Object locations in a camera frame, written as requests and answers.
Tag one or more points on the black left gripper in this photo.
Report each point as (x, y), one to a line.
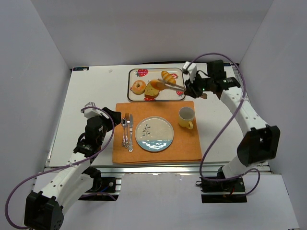
(105, 120)

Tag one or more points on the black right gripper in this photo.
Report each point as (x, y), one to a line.
(192, 87)

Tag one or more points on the metal food tongs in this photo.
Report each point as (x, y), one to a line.
(174, 87)

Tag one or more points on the long striped bread loaf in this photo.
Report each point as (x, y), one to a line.
(166, 76)

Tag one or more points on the round golden bread roll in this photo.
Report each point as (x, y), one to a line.
(158, 85)

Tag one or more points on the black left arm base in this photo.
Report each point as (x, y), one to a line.
(104, 188)

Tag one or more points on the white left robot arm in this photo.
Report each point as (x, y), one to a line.
(45, 210)

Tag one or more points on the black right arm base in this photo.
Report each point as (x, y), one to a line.
(232, 191)

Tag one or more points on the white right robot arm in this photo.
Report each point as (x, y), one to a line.
(260, 140)

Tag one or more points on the herb bread slice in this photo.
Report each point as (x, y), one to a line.
(150, 92)

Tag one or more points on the silver spoon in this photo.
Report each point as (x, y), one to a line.
(123, 123)

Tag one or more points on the silver fork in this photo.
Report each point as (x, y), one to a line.
(127, 122)

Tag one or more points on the yellow mug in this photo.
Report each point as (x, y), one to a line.
(186, 116)

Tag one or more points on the silver table knife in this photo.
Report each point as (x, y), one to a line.
(131, 133)

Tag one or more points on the glazed bagel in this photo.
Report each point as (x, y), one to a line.
(138, 87)

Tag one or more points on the white and blue plate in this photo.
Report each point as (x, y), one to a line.
(154, 134)

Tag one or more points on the strawberry pattern tray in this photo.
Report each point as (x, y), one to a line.
(149, 74)

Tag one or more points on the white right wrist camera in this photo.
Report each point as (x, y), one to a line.
(189, 69)

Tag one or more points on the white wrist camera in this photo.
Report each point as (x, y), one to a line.
(189, 69)
(90, 110)

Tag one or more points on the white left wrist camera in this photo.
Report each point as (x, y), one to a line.
(90, 110)

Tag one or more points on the aluminium table frame rail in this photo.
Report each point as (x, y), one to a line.
(186, 168)

